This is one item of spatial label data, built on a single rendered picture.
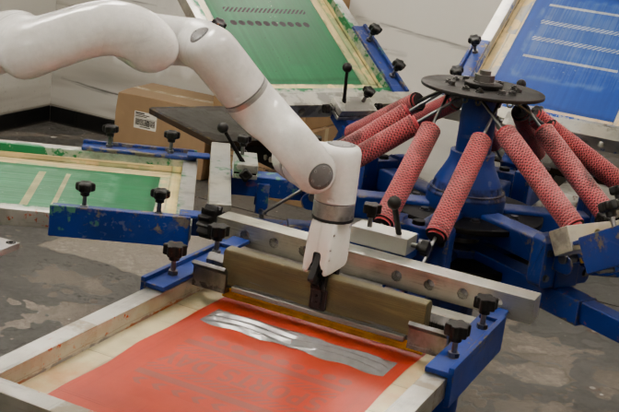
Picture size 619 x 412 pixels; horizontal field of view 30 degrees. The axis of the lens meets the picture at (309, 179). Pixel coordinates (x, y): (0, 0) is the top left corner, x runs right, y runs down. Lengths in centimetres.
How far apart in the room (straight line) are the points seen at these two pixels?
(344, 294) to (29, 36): 72
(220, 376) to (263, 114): 43
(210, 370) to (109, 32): 57
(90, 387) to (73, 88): 578
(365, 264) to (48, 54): 83
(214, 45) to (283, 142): 19
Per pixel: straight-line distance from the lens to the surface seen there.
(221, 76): 183
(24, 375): 181
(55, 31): 174
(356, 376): 192
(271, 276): 210
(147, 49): 175
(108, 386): 180
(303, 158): 187
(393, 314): 201
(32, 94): 748
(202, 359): 191
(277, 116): 186
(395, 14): 635
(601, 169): 280
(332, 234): 199
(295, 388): 185
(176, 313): 209
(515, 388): 438
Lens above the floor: 175
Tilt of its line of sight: 15 degrees down
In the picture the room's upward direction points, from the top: 7 degrees clockwise
